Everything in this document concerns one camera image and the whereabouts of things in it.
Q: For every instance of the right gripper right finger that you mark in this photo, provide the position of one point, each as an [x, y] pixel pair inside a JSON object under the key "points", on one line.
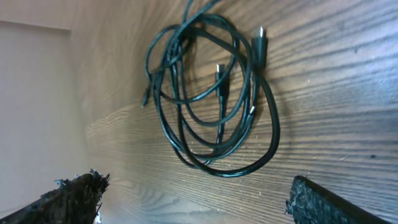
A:
{"points": [[310, 203]]}

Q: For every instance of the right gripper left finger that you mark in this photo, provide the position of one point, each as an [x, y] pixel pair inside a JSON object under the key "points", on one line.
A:
{"points": [[75, 201]]}

